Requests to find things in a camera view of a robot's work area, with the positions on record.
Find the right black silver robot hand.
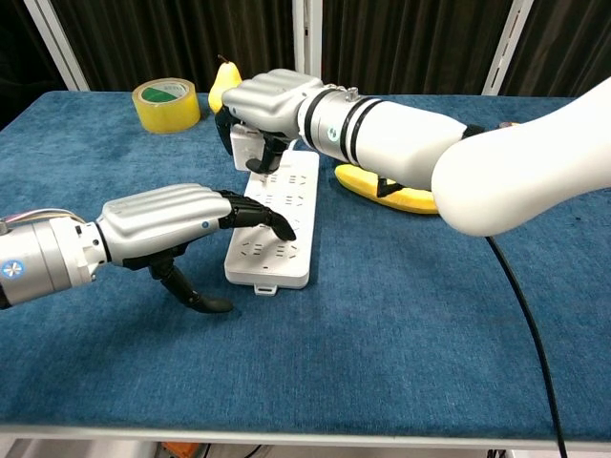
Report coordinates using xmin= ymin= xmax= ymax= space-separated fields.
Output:
xmin=213 ymin=69 xmax=327 ymax=175

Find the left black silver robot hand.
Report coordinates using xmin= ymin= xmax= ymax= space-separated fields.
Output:
xmin=95 ymin=183 xmax=299 ymax=316

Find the white charger adapter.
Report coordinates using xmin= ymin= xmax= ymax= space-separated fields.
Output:
xmin=229 ymin=122 xmax=266 ymax=172

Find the white power strip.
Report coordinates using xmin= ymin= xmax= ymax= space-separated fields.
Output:
xmin=223 ymin=141 xmax=321 ymax=297

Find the yellow pear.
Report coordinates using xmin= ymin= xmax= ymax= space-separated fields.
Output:
xmin=207 ymin=53 xmax=244 ymax=115

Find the yellow packing tape roll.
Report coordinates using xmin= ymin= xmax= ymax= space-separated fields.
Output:
xmin=131 ymin=78 xmax=202 ymax=135

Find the black pleated curtain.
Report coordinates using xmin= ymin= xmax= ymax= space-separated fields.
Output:
xmin=0 ymin=0 xmax=611 ymax=130

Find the yellow banana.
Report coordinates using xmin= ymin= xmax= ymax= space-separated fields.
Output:
xmin=333 ymin=163 xmax=441 ymax=216

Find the blue felt table mat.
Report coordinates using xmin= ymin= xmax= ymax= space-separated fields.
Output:
xmin=0 ymin=90 xmax=611 ymax=443

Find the white frame post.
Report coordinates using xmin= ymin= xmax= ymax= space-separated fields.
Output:
xmin=22 ymin=0 xmax=91 ymax=93
xmin=480 ymin=0 xmax=535 ymax=96
xmin=291 ymin=0 xmax=324 ymax=77

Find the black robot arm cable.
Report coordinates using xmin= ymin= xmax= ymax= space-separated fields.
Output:
xmin=485 ymin=235 xmax=570 ymax=458

